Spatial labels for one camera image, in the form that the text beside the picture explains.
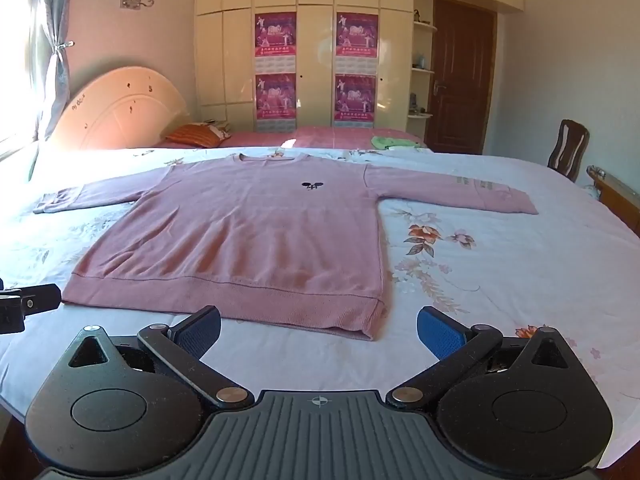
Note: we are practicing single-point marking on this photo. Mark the orange striped pillow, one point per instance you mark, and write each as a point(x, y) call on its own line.
point(197, 136)

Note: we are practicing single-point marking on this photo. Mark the green folded cloth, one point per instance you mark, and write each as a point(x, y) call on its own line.
point(387, 141)

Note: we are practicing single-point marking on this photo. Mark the dark shelf item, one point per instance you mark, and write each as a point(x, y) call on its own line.
point(415, 102)

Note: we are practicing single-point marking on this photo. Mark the floral white bed sheet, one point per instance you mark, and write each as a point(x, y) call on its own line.
point(500, 285)

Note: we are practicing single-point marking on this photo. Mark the cream rounded headboard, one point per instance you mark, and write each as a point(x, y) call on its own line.
point(115, 110)

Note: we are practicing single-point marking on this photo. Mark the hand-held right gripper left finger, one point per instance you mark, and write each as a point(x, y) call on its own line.
point(199, 332)

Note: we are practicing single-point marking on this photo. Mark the purple calendar poster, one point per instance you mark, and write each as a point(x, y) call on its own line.
point(275, 35)
point(356, 35)
point(275, 100)
point(355, 97)

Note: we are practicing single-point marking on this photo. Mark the window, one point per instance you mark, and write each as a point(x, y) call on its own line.
point(15, 60)

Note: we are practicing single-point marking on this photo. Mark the dark wooden chair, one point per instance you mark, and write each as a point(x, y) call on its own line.
point(570, 147)

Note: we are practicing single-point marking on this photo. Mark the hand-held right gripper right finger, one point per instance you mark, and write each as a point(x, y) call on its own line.
point(440, 334)

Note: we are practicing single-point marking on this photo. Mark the cream wardrobe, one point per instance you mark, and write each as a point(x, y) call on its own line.
point(315, 35)

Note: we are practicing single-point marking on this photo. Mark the brown wooden door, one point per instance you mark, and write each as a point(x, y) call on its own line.
point(462, 85)

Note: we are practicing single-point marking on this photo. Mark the wooden bed frame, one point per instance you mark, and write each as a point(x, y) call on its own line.
point(615, 195)

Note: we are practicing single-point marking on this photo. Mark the pink sweater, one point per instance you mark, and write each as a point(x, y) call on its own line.
point(250, 235)

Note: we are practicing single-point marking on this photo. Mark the cream corner shelves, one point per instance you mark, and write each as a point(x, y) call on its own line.
point(421, 72)

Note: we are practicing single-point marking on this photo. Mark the grey curtain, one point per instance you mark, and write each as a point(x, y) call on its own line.
point(52, 75)

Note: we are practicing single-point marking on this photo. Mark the small blue shelf item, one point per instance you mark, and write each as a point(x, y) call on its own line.
point(420, 61)

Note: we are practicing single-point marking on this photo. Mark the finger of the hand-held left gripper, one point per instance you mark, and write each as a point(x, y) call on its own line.
point(42, 297)

